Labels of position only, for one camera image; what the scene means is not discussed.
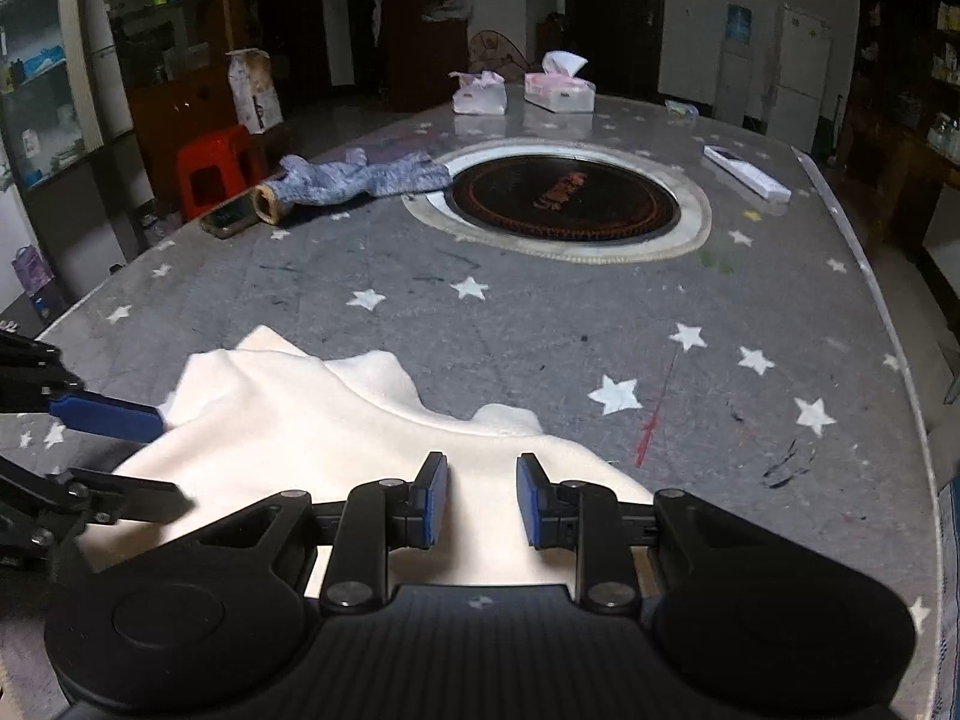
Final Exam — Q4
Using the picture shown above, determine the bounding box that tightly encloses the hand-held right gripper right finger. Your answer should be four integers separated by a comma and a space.
516, 453, 758, 613

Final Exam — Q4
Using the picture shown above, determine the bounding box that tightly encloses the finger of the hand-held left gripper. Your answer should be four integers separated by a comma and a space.
0, 456, 193, 565
0, 330, 167, 443

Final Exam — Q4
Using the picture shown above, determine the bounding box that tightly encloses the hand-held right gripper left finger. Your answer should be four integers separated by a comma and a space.
187, 452, 451, 611

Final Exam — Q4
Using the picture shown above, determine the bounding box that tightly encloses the cream cloth garment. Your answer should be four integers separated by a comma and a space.
78, 324, 655, 595

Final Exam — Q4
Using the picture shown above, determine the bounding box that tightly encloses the grey starred table cover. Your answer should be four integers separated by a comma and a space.
0, 94, 942, 720

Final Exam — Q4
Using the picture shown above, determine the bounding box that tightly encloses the dark mobile phone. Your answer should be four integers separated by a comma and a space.
199, 198, 260, 240

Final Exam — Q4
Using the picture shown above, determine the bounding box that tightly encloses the red plastic stool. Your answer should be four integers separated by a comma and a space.
175, 125, 254, 223

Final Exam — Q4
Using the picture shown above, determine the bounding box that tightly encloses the round black induction cooktop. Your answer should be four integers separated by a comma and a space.
402, 138, 713, 266

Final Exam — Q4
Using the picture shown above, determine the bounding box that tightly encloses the grey knit glove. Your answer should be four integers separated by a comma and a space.
253, 148, 454, 227

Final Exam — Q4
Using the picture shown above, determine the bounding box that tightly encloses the white paper bag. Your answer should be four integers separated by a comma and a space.
226, 49, 285, 135

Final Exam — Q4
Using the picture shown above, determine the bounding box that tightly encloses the wooden display cabinet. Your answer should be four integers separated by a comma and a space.
0, 0, 252, 275

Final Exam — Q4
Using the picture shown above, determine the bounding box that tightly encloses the white remote control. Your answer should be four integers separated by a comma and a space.
703, 144, 792, 203

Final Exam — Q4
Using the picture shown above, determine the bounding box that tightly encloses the white soft tissue pack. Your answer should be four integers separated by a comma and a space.
449, 70, 508, 117

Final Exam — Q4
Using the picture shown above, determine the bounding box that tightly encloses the pink tissue box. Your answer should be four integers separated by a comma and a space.
522, 50, 596, 114

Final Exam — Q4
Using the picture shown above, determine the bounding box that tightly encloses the blue patterned sofa cover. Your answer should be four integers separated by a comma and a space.
937, 465, 960, 720

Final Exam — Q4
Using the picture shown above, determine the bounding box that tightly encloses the round standing fan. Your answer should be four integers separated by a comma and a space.
466, 29, 527, 85

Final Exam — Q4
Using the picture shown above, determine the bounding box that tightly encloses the water dispenser with blue bottle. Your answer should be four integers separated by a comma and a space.
715, 3, 754, 125

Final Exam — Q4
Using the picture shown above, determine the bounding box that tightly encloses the dark wooden door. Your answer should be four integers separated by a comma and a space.
565, 0, 668, 100

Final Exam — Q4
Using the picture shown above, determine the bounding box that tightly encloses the white refrigerator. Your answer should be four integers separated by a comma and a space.
764, 3, 833, 155

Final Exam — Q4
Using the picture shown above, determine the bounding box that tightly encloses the dark wooden side table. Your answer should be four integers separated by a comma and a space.
838, 118, 960, 260

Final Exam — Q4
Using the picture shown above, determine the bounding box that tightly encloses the dark wooden wall shelf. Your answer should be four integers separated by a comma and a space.
857, 0, 960, 192

